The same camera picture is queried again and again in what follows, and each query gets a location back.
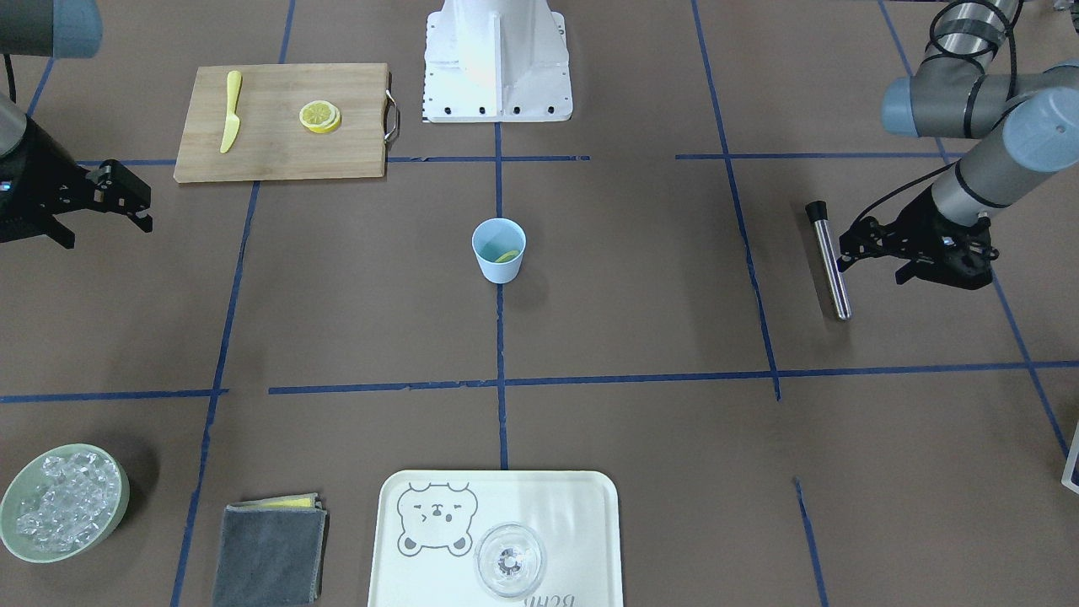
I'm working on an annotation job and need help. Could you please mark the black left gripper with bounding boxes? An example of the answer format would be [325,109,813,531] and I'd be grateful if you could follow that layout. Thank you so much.
[835,190,999,291]

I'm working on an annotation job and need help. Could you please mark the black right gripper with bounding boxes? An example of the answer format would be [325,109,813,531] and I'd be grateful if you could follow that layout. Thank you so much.
[1,116,153,250]

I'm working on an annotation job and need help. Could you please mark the steel muddler black cap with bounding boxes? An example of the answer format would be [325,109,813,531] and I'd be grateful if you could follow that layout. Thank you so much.
[804,201,853,323]

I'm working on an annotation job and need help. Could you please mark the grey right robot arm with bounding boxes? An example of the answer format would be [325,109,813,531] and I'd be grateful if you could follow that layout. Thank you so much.
[1,1,153,250]

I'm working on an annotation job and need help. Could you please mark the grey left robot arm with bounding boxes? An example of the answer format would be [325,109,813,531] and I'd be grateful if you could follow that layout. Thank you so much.
[835,1,1078,291]

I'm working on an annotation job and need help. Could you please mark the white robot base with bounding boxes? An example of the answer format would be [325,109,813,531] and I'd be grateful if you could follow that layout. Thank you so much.
[421,1,574,124]

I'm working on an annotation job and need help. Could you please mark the yellow lemon slice stack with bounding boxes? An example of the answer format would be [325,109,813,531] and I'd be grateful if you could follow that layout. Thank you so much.
[299,99,341,134]

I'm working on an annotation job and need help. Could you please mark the light blue cup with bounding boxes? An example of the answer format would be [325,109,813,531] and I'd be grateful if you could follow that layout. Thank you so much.
[472,218,528,285]

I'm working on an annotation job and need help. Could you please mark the wooden cutting board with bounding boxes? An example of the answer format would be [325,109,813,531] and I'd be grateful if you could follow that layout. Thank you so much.
[174,64,390,184]

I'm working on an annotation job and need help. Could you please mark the yellow plastic knife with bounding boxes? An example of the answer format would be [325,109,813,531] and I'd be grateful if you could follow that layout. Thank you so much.
[219,70,243,154]

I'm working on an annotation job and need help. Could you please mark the clear ice cubes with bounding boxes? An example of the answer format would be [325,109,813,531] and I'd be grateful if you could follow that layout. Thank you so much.
[14,453,121,555]

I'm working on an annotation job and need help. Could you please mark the green bowl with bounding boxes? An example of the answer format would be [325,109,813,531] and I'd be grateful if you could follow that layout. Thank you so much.
[0,443,132,564]

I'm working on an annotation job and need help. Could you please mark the yellow sponge cloth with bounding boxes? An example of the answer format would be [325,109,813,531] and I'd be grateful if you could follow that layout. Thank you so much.
[254,493,319,508]

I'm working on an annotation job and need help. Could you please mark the grey folded cloth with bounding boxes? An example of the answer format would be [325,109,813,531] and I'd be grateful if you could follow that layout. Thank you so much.
[211,492,328,606]

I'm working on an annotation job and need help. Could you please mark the cream bear tray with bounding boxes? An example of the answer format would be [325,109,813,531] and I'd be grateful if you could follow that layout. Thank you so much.
[368,470,624,606]

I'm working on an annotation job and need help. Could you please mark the clear wine glass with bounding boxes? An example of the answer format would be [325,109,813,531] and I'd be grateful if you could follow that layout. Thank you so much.
[475,523,547,599]

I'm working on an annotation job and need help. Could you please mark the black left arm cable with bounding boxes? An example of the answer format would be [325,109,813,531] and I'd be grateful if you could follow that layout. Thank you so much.
[851,0,1025,245]

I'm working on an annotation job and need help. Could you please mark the metal cutting board handle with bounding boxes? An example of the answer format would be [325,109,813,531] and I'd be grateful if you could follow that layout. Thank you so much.
[383,89,400,146]

